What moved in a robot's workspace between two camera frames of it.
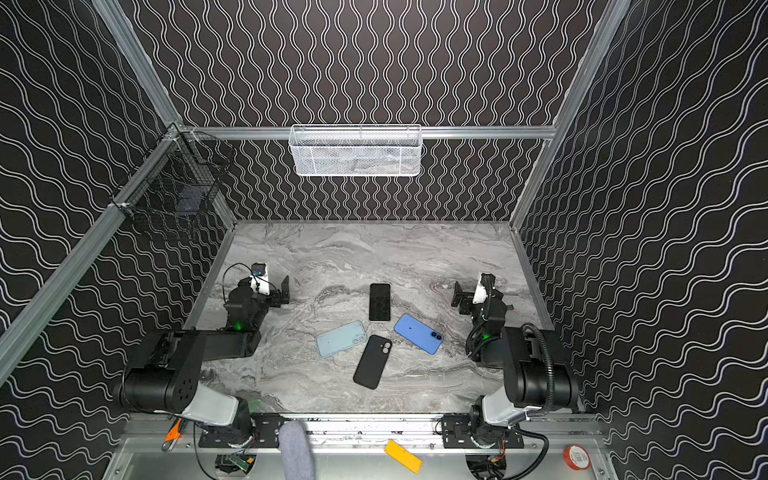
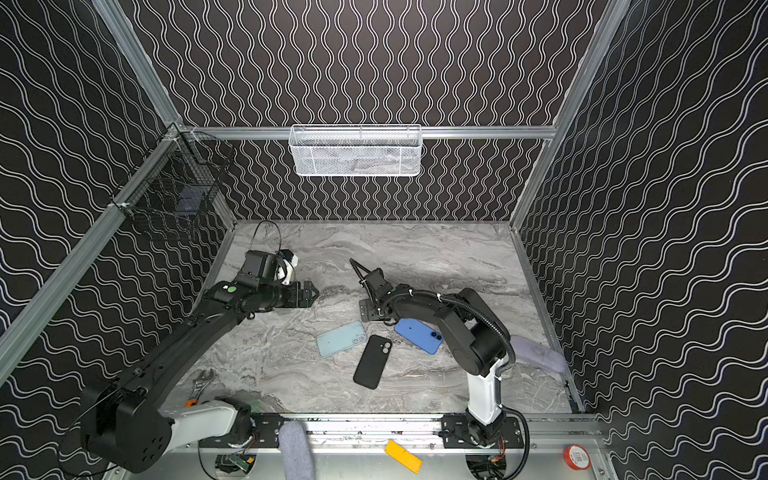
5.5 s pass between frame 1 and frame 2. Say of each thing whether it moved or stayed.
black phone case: stayed
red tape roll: stayed
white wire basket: stayed
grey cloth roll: stayed
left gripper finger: moved
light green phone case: stayed
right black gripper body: moved
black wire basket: stayed
